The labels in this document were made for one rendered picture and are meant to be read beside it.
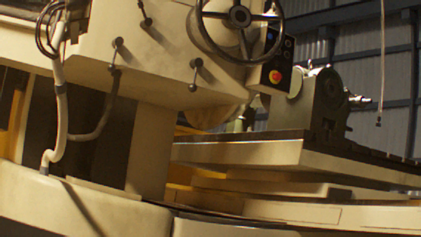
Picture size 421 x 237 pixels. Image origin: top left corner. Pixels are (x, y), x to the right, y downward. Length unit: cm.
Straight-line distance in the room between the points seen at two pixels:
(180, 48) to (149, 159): 79
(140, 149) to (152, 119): 16
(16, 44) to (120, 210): 84
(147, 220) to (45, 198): 44
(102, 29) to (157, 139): 92
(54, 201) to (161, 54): 71
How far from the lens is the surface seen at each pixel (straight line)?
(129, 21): 203
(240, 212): 274
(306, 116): 226
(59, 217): 197
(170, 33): 208
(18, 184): 206
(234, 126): 285
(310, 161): 219
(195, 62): 206
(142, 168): 271
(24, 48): 219
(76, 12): 142
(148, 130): 272
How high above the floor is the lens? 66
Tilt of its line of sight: 9 degrees up
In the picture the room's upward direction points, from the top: 10 degrees clockwise
